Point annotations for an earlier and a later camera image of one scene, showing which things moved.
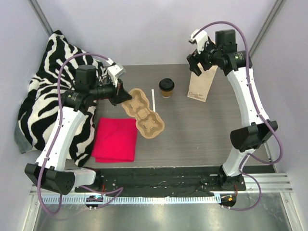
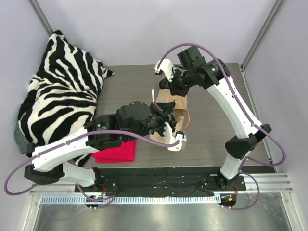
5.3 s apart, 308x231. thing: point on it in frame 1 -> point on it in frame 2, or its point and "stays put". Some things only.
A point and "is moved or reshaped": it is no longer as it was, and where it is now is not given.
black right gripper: [193, 62] -> [173, 84]
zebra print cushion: [38, 114] stays put
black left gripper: [117, 94] -> [162, 114]
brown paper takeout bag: [200, 84] is moved or reshaped
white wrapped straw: [153, 99] stays put
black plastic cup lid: [166, 84] stays put
